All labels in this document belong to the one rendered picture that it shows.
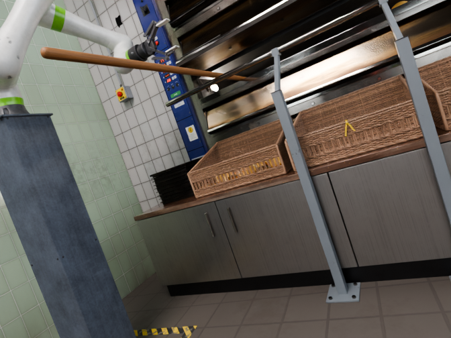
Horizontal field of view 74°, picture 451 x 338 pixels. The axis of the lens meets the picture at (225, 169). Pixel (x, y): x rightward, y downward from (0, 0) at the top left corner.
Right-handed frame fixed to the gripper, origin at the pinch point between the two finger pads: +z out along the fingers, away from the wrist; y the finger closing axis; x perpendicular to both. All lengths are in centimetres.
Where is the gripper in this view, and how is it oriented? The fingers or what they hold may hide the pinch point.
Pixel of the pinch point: (171, 33)
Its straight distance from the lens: 165.0
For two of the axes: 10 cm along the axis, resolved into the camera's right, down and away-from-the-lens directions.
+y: 3.3, 9.4, 0.6
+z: 8.4, -2.6, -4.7
